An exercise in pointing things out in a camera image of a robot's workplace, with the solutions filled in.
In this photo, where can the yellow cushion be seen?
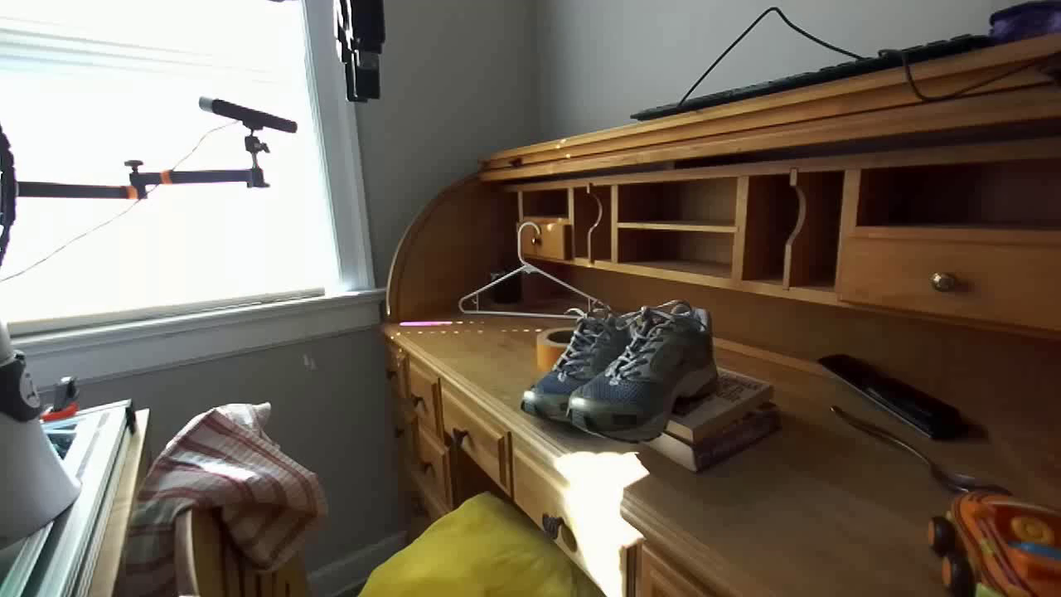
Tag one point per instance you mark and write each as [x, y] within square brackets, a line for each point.
[474, 551]

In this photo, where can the white robot table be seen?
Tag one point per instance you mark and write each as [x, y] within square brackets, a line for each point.
[93, 499]

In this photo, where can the orange tape roll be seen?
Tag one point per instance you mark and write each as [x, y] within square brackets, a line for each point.
[549, 352]

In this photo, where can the white window frame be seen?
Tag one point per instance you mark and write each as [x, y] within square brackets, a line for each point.
[342, 222]

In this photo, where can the wooden chair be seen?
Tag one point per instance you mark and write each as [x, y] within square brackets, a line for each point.
[219, 570]

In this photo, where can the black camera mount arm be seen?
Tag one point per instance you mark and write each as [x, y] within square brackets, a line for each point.
[200, 178]

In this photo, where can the thin brown book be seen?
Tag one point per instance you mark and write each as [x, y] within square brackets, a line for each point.
[725, 404]

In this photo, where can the purple bowl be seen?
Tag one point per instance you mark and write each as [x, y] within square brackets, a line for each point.
[1030, 21]

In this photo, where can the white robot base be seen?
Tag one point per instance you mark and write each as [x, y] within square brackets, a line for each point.
[27, 477]

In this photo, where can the thin metal tool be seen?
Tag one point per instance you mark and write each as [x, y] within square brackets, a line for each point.
[883, 435]

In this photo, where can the blue grey sneaker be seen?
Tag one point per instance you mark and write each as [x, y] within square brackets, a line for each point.
[567, 376]
[652, 382]

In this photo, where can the black stereo camera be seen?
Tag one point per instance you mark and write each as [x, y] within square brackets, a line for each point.
[251, 114]

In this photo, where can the black remote control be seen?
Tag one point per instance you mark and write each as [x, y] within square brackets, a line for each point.
[895, 400]

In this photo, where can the thick brown book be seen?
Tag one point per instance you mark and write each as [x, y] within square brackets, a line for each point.
[718, 450]

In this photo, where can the striped cloth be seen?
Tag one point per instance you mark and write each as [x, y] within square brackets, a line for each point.
[234, 477]

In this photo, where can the wooden roll-top desk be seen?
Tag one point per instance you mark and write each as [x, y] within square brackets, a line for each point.
[796, 510]

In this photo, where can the red emergency stop button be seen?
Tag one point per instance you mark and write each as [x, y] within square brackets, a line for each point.
[61, 400]

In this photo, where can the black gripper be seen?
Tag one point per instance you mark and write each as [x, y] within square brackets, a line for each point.
[363, 25]

